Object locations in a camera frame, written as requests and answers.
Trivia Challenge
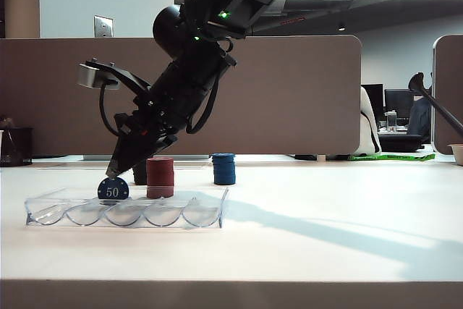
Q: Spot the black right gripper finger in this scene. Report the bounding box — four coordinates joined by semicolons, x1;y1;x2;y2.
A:
124;135;179;174
106;137;161;179

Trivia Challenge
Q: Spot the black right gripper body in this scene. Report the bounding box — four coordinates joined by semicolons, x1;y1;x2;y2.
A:
114;94;190;145

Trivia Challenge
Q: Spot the blue poker chip marked 50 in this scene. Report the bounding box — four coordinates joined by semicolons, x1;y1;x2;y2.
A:
97;176;129;201

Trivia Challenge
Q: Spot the black poker chip stack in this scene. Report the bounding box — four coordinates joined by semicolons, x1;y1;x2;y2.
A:
131;161;149;186

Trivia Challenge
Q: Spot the red poker chip stack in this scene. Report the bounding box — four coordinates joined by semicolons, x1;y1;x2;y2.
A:
145;157;175;200

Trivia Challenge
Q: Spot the blue poker chip stack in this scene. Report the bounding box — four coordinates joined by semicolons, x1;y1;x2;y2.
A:
210;153;237;186

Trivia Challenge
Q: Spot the clear plastic chip tray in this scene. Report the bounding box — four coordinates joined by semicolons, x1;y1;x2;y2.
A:
25;186;229;231

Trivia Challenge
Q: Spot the grey divider foot bar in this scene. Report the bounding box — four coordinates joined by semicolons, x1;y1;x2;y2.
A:
82;154;211;162

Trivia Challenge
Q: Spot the wide brown desk divider panel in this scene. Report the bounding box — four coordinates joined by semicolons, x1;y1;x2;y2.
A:
0;35;362;158

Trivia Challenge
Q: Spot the black computer monitor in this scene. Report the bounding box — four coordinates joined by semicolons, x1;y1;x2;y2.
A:
384;89;415;120
361;84;385;122

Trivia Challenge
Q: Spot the green tape strip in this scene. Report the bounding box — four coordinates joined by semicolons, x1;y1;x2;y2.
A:
348;153;436;163

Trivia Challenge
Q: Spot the seated person in blue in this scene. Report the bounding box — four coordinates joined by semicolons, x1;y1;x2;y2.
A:
407;96;433;140

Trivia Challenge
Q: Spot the narrow brown desk divider panel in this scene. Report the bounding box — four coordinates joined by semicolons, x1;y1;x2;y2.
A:
431;35;463;156

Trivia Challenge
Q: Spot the beige paper bowl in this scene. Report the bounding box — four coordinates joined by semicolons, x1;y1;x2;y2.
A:
447;143;463;166

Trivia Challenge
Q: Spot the black camera cable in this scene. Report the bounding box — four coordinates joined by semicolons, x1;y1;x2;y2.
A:
98;82;123;136

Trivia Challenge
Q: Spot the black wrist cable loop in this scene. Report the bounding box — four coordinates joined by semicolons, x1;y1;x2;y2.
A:
185;69;221;135

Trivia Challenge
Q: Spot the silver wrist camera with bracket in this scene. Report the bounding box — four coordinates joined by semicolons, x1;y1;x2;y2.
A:
76;57;151;97

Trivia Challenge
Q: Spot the metal wall switch plate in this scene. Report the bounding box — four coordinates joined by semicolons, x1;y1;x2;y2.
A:
93;15;114;39

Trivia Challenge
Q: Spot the black long-handled ladle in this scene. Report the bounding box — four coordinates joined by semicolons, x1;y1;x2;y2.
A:
407;72;463;129

